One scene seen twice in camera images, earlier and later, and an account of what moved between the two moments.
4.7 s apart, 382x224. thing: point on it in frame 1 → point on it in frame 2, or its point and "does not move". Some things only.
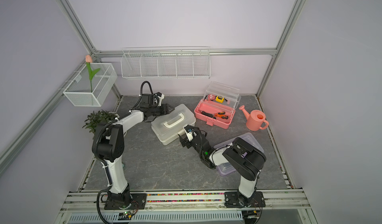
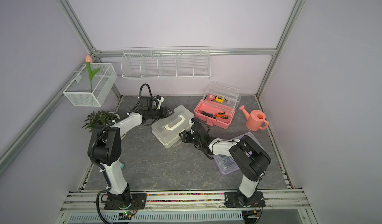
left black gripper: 165,111 does not move
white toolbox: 166,128 does not move
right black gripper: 184,141 → 184,137
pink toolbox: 219,104 does not move
